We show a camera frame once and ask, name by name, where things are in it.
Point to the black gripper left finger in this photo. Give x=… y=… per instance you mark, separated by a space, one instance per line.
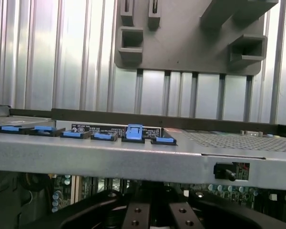
x=137 y=215

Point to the black chassis intrusion switch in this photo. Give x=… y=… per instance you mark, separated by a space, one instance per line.
x=225 y=172

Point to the open dark grey PC case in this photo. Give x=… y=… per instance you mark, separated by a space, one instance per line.
x=109 y=155

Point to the green motherboard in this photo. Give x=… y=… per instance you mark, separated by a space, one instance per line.
x=228 y=189

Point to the grey parts rack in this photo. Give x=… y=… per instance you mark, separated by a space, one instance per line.
x=181 y=47

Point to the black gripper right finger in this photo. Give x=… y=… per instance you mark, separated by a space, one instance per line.
x=181 y=215

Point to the blue card retainer clip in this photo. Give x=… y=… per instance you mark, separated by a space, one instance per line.
x=165 y=140
x=134 y=132
x=12 y=128
x=72 y=133
x=46 y=128
x=105 y=136

